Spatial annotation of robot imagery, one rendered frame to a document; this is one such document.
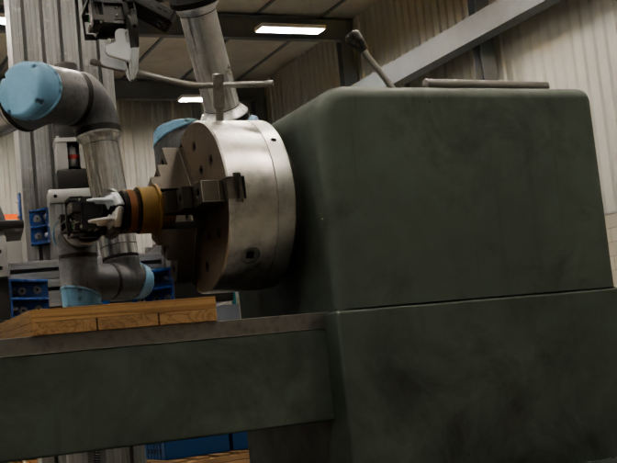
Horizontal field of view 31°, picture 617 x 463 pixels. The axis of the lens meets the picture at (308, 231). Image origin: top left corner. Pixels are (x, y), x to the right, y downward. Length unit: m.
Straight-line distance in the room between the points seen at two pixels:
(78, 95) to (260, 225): 0.57
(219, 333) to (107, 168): 0.61
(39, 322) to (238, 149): 0.46
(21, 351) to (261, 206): 0.47
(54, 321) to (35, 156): 1.16
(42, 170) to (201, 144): 0.90
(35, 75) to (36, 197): 0.64
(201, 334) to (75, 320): 0.21
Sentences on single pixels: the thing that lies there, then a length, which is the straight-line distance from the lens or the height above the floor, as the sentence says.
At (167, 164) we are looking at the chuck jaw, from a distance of 2.09.
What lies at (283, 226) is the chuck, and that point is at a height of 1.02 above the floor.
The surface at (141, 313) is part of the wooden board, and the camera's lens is 1.81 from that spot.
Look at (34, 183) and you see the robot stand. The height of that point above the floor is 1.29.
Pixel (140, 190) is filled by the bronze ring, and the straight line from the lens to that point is 2.00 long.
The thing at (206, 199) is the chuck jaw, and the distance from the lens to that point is 1.92.
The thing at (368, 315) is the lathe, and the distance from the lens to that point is 1.92.
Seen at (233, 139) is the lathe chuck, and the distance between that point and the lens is 1.97.
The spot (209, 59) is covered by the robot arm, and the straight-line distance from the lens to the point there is 2.63.
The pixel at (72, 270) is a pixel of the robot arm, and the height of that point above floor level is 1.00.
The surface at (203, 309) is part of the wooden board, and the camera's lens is 1.85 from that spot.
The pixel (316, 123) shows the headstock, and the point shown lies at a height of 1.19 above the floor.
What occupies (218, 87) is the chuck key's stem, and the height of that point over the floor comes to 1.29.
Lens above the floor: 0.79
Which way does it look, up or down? 6 degrees up
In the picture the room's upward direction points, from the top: 6 degrees counter-clockwise
